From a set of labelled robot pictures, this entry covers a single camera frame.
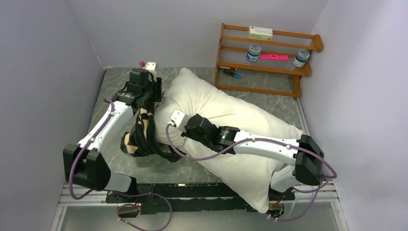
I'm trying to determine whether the right blue white jar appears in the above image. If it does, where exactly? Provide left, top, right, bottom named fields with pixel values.
left=292, top=49, right=310, bottom=68

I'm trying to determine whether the white pillow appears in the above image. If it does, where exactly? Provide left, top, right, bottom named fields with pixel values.
left=164, top=68, right=302, bottom=213

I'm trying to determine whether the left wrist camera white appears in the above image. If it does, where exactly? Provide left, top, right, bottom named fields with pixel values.
left=142, top=62, right=158, bottom=72

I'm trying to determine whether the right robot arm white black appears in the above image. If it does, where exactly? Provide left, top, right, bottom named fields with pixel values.
left=171, top=112, right=324, bottom=200

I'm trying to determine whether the black blue marker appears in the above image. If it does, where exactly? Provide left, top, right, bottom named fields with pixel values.
left=223, top=69, right=241, bottom=79

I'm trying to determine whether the pink highlighter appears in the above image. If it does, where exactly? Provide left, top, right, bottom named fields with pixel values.
left=259, top=54, right=288, bottom=61

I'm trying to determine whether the white green box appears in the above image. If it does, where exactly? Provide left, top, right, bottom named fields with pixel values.
left=248, top=26, right=273, bottom=41

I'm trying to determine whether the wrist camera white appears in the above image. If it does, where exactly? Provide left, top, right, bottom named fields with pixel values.
left=170, top=109, right=190, bottom=132
left=142, top=62, right=158, bottom=72

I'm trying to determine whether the wooden shelf rack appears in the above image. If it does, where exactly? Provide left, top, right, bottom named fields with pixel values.
left=214, top=23, right=323, bottom=98

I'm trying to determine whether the red white marker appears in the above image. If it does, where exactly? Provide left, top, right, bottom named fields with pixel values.
left=219, top=66, right=237, bottom=71

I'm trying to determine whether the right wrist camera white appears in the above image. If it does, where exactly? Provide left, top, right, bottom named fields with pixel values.
left=170, top=109, right=190, bottom=132

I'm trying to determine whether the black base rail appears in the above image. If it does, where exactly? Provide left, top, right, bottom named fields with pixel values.
left=105, top=181, right=295, bottom=216

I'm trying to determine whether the blue white jar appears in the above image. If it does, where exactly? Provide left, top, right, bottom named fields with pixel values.
left=246, top=44, right=261, bottom=62
left=292, top=49, right=310, bottom=68

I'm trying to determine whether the black pillowcase with beige flowers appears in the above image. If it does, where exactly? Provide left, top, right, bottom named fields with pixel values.
left=120, top=95, right=181, bottom=163

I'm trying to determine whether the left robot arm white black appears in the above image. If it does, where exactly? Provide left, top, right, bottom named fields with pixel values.
left=63, top=63, right=162, bottom=202

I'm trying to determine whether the left blue white jar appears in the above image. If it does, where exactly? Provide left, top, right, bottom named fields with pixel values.
left=246, top=44, right=261, bottom=62

